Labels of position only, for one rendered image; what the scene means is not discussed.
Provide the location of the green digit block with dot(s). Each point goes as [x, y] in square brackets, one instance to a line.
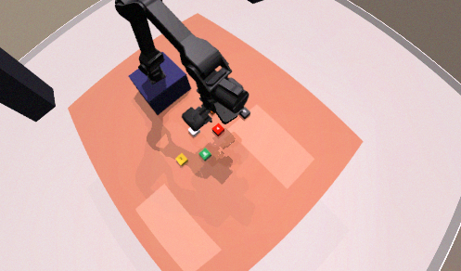
[204, 154]

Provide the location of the red block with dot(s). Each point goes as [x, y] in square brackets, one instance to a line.
[218, 129]

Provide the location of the yellow block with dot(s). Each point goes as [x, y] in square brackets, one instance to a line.
[181, 159]

